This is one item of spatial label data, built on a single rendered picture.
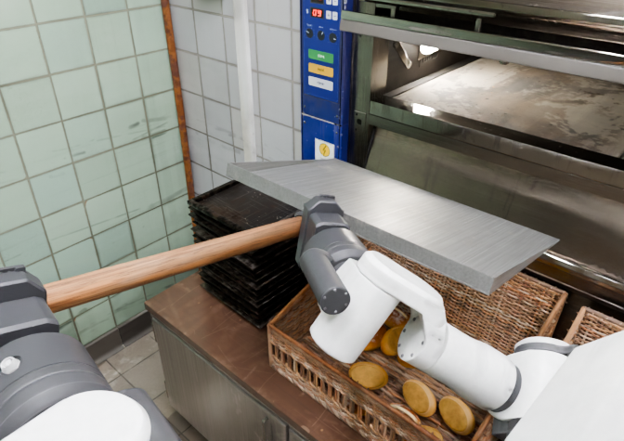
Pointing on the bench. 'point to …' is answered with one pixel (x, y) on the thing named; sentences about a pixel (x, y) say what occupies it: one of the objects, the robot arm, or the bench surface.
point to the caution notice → (323, 149)
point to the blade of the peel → (405, 219)
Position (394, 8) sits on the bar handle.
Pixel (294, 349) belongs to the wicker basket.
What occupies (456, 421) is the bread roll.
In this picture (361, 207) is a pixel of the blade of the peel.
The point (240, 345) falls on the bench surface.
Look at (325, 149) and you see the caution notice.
